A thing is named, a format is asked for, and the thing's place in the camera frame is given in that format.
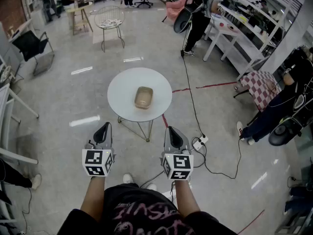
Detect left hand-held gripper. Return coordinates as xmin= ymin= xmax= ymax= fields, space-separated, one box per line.
xmin=82 ymin=122 xmax=116 ymax=178

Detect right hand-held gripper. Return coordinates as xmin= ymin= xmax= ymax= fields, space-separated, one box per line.
xmin=161 ymin=126 xmax=195 ymax=180

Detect tan rectangular food container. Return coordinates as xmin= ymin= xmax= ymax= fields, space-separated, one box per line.
xmin=134 ymin=86 xmax=154 ymax=110

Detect clear plastic lid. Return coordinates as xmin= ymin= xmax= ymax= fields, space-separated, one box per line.
xmin=135 ymin=86 xmax=154 ymax=108

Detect person's left forearm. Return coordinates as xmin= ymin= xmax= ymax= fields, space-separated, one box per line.
xmin=80 ymin=176 xmax=106 ymax=223

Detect person's right forearm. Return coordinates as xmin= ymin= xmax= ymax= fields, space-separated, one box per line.
xmin=174 ymin=179 xmax=201 ymax=217

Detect white power strip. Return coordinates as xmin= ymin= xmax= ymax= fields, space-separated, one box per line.
xmin=192 ymin=134 xmax=209 ymax=150

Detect round white side table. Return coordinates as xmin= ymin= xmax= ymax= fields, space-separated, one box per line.
xmin=107 ymin=67 xmax=173 ymax=142

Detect person's black printed t-shirt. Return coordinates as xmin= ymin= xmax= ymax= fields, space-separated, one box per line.
xmin=57 ymin=183 xmax=238 ymax=235

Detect pink checked cloth stool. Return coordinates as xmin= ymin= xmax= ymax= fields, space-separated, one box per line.
xmin=233 ymin=70 xmax=283 ymax=114

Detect black and green backpack rig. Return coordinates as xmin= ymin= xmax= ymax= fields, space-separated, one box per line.
xmin=268 ymin=116 xmax=313 ymax=146

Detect white shelf rack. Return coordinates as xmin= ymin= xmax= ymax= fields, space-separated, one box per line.
xmin=215 ymin=0 xmax=305 ymax=81

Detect black folding chair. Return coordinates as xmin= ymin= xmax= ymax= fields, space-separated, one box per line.
xmin=11 ymin=30 xmax=55 ymax=77

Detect small white table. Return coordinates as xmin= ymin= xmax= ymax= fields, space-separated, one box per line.
xmin=202 ymin=18 xmax=242 ymax=62

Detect black and white backpack rig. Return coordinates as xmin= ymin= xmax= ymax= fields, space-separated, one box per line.
xmin=173 ymin=0 xmax=198 ymax=34

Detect wooden stool table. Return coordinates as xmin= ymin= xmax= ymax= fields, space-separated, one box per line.
xmin=66 ymin=1 xmax=94 ymax=36

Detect pink armchair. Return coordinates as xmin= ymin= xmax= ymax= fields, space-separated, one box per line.
xmin=161 ymin=0 xmax=190 ymax=23

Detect grey storage rack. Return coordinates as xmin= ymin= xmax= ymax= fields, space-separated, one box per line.
xmin=273 ymin=209 xmax=313 ymax=235

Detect long black power cable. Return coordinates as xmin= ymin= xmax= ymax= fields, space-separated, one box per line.
xmin=181 ymin=55 xmax=206 ymax=138

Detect looped black cable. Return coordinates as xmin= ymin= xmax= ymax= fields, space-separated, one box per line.
xmin=190 ymin=136 xmax=243 ymax=180

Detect white frame table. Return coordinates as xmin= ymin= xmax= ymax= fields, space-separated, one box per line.
xmin=0 ymin=83 xmax=40 ymax=166

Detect gold wire chair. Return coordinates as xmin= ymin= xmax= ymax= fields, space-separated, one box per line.
xmin=93 ymin=5 xmax=126 ymax=53

